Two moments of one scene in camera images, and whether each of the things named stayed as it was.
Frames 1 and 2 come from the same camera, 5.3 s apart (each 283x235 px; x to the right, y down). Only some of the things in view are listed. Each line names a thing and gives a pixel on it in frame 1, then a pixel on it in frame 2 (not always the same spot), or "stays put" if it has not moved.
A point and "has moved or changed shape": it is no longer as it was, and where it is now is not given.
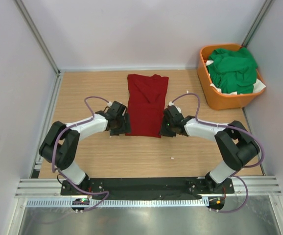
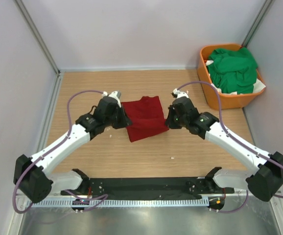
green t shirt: (233, 71) stays put
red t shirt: (147, 96) has moved or changed shape
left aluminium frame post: (38, 36) stays put
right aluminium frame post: (256, 23) stays put
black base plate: (157, 188) stays put
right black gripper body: (167, 128) to (175, 122)
